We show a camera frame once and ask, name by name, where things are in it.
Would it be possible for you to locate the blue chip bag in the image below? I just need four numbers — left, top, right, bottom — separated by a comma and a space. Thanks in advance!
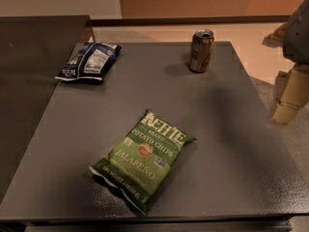
55, 43, 123, 81

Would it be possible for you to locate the green jalapeno chip bag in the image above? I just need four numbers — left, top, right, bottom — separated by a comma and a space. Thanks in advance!
90, 110, 196, 214

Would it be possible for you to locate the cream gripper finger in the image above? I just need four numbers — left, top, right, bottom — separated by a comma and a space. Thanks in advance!
264, 23, 287, 46
269, 63, 309, 124

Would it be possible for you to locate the orange soda can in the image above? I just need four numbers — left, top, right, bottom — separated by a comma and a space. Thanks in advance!
189, 29, 214, 73

